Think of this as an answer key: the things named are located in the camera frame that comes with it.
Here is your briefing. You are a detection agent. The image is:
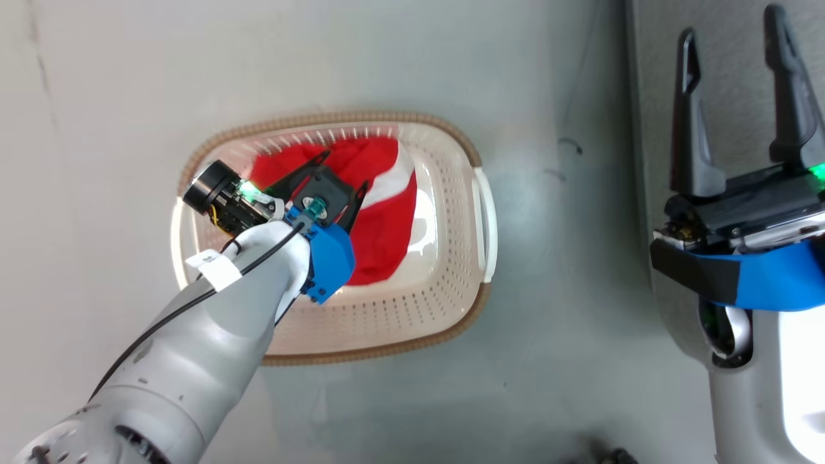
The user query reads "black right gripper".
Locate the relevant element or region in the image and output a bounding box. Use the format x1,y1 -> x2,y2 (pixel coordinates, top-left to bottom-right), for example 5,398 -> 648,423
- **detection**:
651,4 -> 825,255

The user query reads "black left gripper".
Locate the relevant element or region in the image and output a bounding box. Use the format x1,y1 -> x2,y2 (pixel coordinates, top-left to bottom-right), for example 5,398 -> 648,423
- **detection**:
183,159 -> 286,237

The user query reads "red and white cloth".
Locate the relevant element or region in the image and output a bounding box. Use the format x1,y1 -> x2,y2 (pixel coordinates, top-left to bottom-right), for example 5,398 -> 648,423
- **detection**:
249,136 -> 419,287

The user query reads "beige plastic laundry basket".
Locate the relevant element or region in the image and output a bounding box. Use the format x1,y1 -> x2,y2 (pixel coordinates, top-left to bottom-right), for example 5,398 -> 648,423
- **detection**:
170,111 -> 498,367

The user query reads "white cable label tag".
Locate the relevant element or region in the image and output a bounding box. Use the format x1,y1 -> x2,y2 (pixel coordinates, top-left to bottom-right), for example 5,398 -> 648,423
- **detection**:
185,249 -> 244,292

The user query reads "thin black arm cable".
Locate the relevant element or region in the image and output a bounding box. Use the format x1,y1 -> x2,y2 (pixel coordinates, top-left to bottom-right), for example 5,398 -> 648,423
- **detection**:
89,222 -> 314,401

